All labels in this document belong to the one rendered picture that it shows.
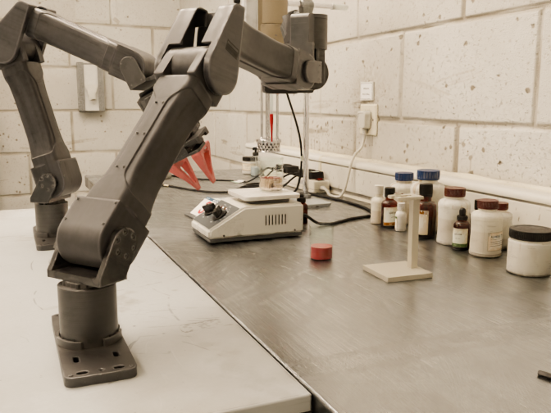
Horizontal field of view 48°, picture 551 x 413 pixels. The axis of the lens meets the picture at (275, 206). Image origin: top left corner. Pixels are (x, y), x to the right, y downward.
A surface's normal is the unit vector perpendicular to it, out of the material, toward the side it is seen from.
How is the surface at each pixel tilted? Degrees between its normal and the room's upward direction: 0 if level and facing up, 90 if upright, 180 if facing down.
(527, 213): 90
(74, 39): 87
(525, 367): 0
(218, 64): 90
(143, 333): 0
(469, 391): 0
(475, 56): 90
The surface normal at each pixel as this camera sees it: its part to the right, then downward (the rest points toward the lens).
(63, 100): 0.39, 0.15
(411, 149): -0.92, 0.07
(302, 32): -0.51, 0.14
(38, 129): -0.17, 0.14
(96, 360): 0.00, -0.99
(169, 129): 0.84, 0.06
